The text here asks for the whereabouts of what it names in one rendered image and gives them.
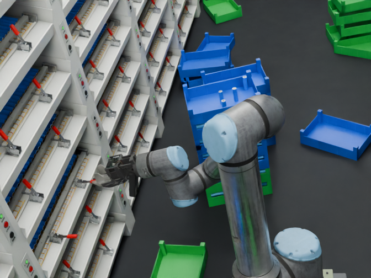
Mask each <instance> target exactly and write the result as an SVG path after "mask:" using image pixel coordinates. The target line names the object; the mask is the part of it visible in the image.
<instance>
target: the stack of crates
mask: <svg viewBox="0 0 371 278"><path fill-rule="evenodd" d="M246 70H251V74H252V78H253V81H254V83H255V85H256V88H257V90H258V92H260V94H265V95H270V96H271V90H270V84H269V78H268V77H267V76H266V74H265V72H264V70H263V68H262V66H261V60H260V58H257V59H256V63H253V64H250V65H245V66H241V67H236V68H231V69H226V70H223V71H218V72H213V73H208V74H205V72H204V71H200V73H201V77H202V82H203V85H205V84H209V83H214V82H218V81H223V80H227V79H232V78H236V77H241V76H246ZM266 141H267V146H270V145H275V144H276V141H275V135H274V136H273V137H271V138H269V139H266Z"/></svg>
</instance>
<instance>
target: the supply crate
mask: <svg viewBox="0 0 371 278"><path fill-rule="evenodd" d="M246 76H247V83H248V90H244V86H243V76H241V77H236V78H232V79H227V80H223V81H218V82H214V83H209V84H205V85H200V86H196V87H191V88H188V87H187V84H183V85H182V87H183V91H184V96H185V101H186V104H187V109H188V114H189V119H190V124H191V126H194V125H199V124H203V123H206V122H207V121H208V120H210V119H212V118H213V117H214V116H215V115H216V114H219V113H222V112H223V111H225V110H227V109H229V108H231V107H233V106H235V105H236V104H238V103H240V102H242V101H244V100H245V99H247V98H249V97H252V96H254V95H260V92H258V90H257V88H256V85H255V83H254V81H253V78H252V74H251V70H250V69H249V70H246ZM233 87H236V88H237V95H238V101H237V102H235V101H234V95H233V91H232V88H233ZM220 90H222V92H223V96H224V99H225V100H226V107H222V105H221V104H220V99H219V92H218V91H220Z"/></svg>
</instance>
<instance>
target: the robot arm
mask: <svg viewBox="0 0 371 278"><path fill-rule="evenodd" d="M284 121H285V112H284V109H283V106H282V105H281V103H280V102H279V101H278V100H277V99H276V98H274V97H272V96H270V95H265V94H260V95H254V96H252V97H249V98H247V99H245V100H244V101H242V102H240V103H238V104H236V105H235V106H233V107H231V108H229V109H227V110H225V111H223V112H222V113H219V114H216V115H215V116H214V117H213V118H212V119H210V120H208V121H207V122H206V123H205V125H204V127H203V132H202V138H203V144H204V147H205V148H206V149H207V153H208V155H209V157H208V158H207V159H206V160H205V161H204V162H203V163H201V164H199V165H198V166H196V167H194V168H193V169H191V170H189V171H187V169H188V167H189V160H188V156H187V154H186V152H185V150H184V149H183V148H182V147H180V146H173V147H171V146H170V147H168V148H164V149H159V150H156V151H152V152H146V153H142V154H138V156H136V154H135V153H134V154H130V155H127V156H123V155H122V154H117V155H114V156H110V159H109V160H108V163H107V166H106V167H104V166H102V165H98V171H99V173H95V174H94V178H93V180H95V181H92V183H93V184H94V185H98V186H102V187H106V188H112V187H114V186H117V185H120V184H123V183H125V182H126V181H127V180H129V196H130V197H136V194H137V193H138V191H139V177H142V178H144V179H146V178H151V177H157V176H160V175H161V176H162V178H163V181H164V182H165V185H166V188H167V190H168V193H169V195H170V199H171V200H172V202H173V204H174V205H175V206H176V207H187V206H190V205H192V204H194V203H195V202H197V201H198V196H197V195H198V194H200V193H202V192H203V191H204V190H206V189H208V188H209V187H211V186H213V185H214V184H216V183H218V182H219V181H221V184H222V190H223V193H224V199H225V204H226V209H227V215H228V219H229V224H230V229H231V235H232V241H233V244H234V250H235V255H236V260H235V261H234V263H233V266H232V273H233V278H324V277H323V269H322V255H321V252H322V250H321V247H320V242H319V239H318V238H317V236H316V235H314V234H313V233H312V232H310V231H308V230H306V229H301V228H288V229H285V230H283V231H282V232H279V233H278V234H277V235H276V237H275V239H274V249H273V250H271V244H270V239H269V232H268V224H267V216H266V209H265V205H264V197H263V190H262V182H261V175H260V170H259V163H258V148H257V144H258V143H260V142H261V141H262V140H265V139H269V138H271V137H273V136H274V135H276V134H277V133H278V132H279V131H280V129H281V128H282V126H283V125H284ZM116 156H119V157H116ZM113 157H115V158H113Z"/></svg>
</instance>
